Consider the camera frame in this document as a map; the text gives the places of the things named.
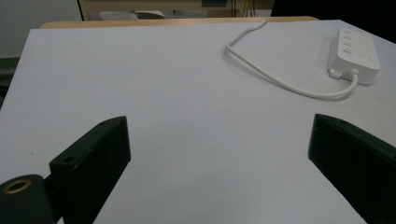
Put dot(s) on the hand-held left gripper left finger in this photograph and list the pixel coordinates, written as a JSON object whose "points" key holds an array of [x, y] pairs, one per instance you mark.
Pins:
{"points": [[90, 168]]}

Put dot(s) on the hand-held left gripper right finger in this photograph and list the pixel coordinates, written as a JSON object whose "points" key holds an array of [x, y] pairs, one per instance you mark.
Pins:
{"points": [[358, 155]]}

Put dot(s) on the white power strip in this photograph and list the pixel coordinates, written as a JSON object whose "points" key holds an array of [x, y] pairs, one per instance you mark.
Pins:
{"points": [[355, 53]]}

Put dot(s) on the wooden desk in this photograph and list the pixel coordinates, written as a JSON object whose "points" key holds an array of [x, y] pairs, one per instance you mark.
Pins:
{"points": [[174, 22]]}

